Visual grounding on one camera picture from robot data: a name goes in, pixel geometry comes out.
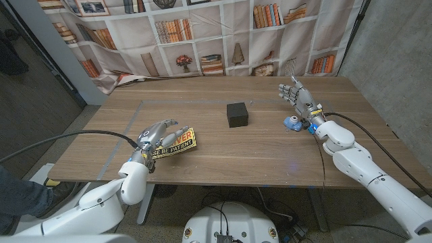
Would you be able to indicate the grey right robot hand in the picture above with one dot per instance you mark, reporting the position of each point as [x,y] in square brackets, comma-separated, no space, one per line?
[303,99]

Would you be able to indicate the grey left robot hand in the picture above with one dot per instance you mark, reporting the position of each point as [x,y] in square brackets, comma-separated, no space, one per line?
[150,136]

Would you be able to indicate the yellow black bumper sticker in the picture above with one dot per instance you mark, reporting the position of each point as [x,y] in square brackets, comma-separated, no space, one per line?
[184,143]

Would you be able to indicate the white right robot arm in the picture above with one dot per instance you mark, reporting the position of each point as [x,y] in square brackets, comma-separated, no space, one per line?
[378,179]

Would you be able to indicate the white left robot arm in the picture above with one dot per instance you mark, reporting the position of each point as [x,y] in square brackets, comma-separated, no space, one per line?
[101,209]

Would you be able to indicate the black cube block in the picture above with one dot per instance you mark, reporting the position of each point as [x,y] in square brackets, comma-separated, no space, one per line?
[237,115]

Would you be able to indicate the white table leg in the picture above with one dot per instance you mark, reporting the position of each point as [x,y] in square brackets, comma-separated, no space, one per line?
[146,206]
[319,209]

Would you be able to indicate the black backdrop stand pole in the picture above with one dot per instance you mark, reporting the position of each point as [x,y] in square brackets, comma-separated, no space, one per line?
[354,32]

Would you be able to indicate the dark person shoe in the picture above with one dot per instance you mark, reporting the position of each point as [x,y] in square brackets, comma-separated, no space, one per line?
[60,195]

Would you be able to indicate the printed bookshelf backdrop cloth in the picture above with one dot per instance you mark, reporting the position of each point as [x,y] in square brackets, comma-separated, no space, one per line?
[216,37]

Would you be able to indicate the yellow black floor marker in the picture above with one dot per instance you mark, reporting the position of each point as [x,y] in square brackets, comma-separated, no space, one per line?
[51,182]

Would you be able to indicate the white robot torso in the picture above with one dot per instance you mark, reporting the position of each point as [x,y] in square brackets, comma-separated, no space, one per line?
[233,222]

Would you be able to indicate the floor power strip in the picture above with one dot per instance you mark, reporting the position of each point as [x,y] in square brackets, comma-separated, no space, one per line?
[297,233]

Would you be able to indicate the person leg in jeans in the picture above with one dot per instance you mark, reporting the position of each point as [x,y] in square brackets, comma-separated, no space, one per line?
[20,199]

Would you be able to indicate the small blue toy camera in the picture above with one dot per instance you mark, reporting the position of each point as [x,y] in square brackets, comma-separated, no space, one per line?
[292,123]

